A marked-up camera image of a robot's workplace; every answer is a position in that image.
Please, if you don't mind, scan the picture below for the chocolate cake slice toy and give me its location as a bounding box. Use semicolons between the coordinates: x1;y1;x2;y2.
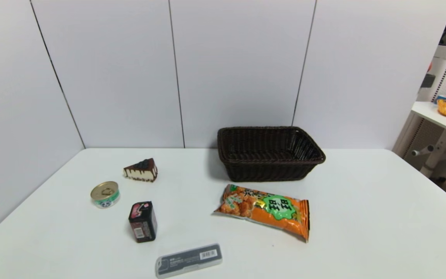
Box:
123;158;158;183

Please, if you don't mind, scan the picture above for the dark brown wicker basket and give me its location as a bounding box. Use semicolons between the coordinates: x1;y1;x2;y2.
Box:
217;126;326;183

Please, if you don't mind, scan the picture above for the orange snack bag, green badge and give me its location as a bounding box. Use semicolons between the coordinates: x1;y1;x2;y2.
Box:
213;184;310;243

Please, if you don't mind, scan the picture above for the small dark box, pink print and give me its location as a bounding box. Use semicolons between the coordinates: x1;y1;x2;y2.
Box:
128;201;158;243

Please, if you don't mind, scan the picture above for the grey case with barcode label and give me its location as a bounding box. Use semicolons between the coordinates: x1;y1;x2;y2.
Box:
155;243;223;279

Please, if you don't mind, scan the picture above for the small tin can, green label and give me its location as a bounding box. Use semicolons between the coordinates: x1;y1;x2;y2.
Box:
90;181;121;209

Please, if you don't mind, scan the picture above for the white side table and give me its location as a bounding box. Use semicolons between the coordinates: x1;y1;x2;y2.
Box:
411;101;446;141

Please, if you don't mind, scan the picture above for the white table leg with handle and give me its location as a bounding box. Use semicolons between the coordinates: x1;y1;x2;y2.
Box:
412;129;446;179

